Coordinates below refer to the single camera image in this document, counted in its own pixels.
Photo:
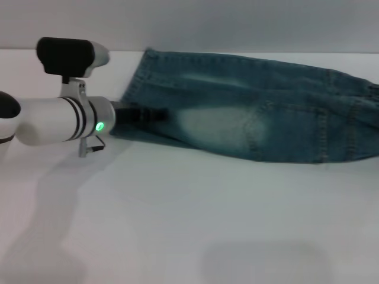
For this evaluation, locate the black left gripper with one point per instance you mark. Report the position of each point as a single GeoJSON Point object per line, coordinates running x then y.
{"type": "Point", "coordinates": [133, 114]}

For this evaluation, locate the blue denim shorts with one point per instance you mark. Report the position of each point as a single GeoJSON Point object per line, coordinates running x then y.
{"type": "Point", "coordinates": [266, 103]}

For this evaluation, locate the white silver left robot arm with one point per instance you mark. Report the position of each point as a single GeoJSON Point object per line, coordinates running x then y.
{"type": "Point", "coordinates": [50, 121]}

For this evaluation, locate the silver camera mount bracket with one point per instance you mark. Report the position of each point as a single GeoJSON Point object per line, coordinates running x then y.
{"type": "Point", "coordinates": [74, 88]}

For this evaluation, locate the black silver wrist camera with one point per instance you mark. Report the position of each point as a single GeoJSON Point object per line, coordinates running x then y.
{"type": "Point", "coordinates": [65, 56]}

